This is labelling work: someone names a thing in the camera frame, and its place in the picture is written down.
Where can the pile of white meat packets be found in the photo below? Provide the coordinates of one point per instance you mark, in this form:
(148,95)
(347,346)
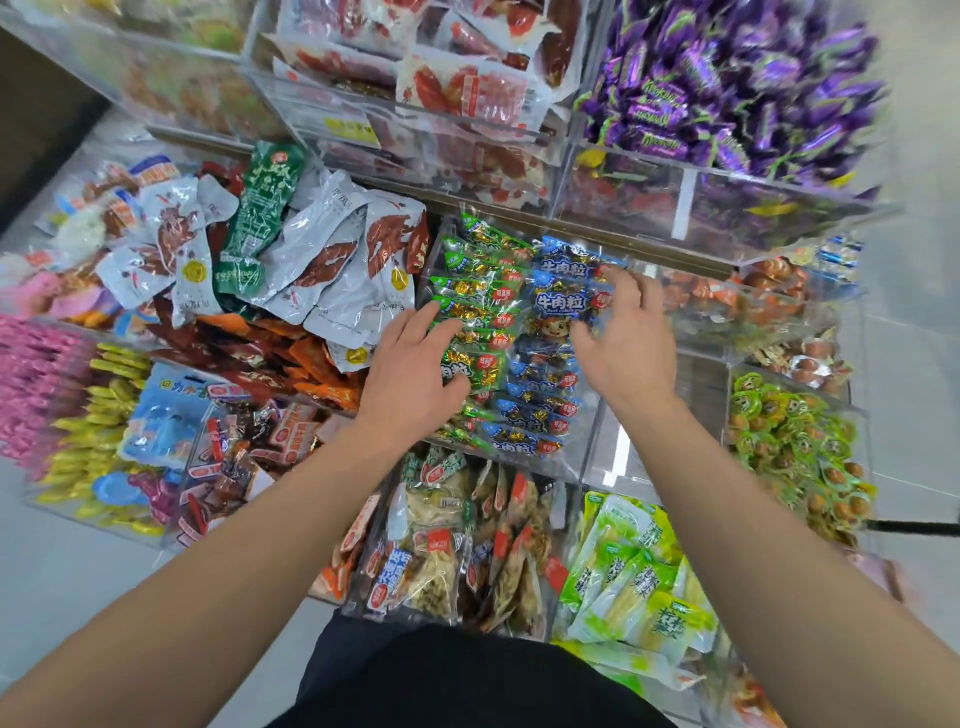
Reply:
(345,255)

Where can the person's left hand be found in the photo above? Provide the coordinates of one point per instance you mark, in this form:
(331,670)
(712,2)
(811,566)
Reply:
(402,387)

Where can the pile of pink-label meat packets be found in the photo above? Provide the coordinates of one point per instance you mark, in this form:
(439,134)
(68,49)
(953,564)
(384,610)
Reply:
(747,702)

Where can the pile of red sausage packets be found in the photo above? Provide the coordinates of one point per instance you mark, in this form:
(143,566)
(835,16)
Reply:
(465,90)

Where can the pile of red brown packets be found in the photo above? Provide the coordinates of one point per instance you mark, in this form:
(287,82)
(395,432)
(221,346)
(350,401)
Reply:
(248,450)

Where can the pile of purple candies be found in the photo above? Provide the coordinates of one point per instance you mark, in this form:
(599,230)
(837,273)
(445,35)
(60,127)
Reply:
(735,75)

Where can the blue toy candy packet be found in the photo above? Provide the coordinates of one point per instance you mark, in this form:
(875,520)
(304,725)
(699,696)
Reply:
(165,420)

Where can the person's right hand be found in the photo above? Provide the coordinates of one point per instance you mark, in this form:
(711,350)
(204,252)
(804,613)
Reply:
(630,353)

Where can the row of green beef packets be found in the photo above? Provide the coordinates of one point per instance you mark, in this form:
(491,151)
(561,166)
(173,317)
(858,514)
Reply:
(480,270)

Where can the pile of orange brown packets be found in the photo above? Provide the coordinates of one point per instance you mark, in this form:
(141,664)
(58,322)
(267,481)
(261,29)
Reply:
(765,293)

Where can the green vacuum packet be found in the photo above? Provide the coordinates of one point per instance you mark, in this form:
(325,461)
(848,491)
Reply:
(263,218)

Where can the pile of beige packets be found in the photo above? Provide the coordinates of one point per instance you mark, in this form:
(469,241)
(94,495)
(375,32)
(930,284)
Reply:
(450,548)

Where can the pile of dark orange packets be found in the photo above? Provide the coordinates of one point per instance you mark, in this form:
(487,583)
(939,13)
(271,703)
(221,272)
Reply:
(270,360)

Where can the person's right forearm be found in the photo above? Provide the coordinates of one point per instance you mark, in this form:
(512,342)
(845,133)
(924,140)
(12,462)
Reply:
(795,585)

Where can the pile of yellow candies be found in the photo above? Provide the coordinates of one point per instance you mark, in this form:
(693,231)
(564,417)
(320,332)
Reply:
(90,443)

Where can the pile of lime green packets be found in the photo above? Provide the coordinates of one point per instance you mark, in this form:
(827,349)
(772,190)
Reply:
(630,578)

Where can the person's left forearm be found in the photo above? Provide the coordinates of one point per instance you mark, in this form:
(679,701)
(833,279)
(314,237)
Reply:
(195,600)

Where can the pile of green egg packets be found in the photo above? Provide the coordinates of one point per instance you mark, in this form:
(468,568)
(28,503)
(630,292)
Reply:
(803,450)

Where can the black pole rod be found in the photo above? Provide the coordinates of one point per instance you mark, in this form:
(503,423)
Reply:
(915,527)

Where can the pile of assorted small packets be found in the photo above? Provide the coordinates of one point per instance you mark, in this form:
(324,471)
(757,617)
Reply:
(83,225)

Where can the person's black clothing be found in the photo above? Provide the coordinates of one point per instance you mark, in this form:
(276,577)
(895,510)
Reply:
(465,683)

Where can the pile of yellow packets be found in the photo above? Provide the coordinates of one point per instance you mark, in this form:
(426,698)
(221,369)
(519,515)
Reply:
(165,68)

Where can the clear acrylic snack shelves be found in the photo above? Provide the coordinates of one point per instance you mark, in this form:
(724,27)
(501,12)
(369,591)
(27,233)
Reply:
(645,435)

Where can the row of blue beef packets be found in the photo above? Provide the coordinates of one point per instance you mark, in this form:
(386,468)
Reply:
(548,390)

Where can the pile of pink candy sticks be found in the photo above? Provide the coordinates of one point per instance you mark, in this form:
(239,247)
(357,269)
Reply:
(38,390)

